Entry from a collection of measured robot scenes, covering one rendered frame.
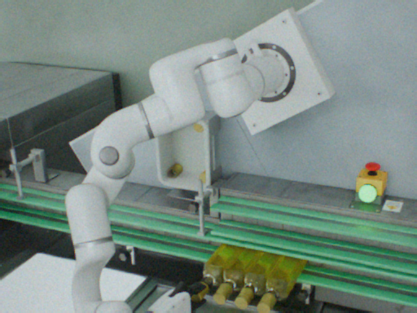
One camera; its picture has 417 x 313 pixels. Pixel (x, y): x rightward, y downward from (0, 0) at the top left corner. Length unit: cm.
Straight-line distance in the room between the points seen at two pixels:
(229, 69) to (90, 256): 50
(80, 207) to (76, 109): 126
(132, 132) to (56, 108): 115
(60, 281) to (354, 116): 98
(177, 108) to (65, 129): 123
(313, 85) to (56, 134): 120
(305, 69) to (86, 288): 76
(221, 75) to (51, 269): 91
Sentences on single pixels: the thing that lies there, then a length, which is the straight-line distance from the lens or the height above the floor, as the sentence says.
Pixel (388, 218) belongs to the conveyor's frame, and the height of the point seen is 88.
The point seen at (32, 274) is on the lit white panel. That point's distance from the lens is 196.
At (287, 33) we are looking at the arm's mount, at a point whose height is 80.
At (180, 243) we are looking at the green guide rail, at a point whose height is 91.
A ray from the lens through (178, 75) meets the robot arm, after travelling 133.
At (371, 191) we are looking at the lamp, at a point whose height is 85.
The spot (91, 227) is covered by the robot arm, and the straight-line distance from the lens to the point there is 133.
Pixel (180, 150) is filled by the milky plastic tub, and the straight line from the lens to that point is 186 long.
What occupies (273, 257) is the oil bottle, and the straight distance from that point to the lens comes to 164.
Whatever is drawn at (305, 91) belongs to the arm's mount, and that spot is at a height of 81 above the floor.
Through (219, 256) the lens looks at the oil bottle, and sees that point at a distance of 165.
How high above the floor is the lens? 229
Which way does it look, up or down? 57 degrees down
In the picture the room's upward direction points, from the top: 136 degrees counter-clockwise
